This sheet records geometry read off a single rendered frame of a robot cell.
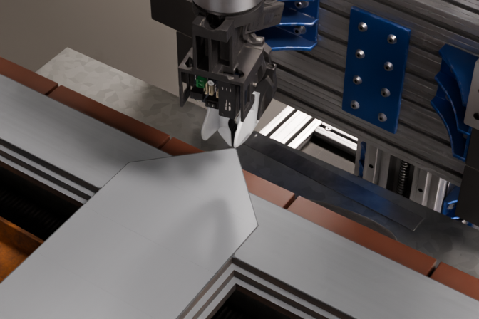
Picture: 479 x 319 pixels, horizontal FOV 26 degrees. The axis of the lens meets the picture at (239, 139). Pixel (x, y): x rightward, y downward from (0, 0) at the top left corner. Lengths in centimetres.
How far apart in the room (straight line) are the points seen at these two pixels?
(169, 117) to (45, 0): 150
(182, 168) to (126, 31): 165
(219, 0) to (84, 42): 183
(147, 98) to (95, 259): 49
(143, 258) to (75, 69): 57
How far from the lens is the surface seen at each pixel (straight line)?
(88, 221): 115
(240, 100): 106
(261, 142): 147
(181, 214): 115
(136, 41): 279
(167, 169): 120
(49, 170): 123
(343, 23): 139
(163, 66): 270
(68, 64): 163
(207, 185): 118
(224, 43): 103
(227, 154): 122
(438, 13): 130
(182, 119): 152
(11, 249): 137
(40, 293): 110
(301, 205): 119
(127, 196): 117
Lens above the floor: 169
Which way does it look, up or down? 43 degrees down
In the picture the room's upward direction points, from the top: straight up
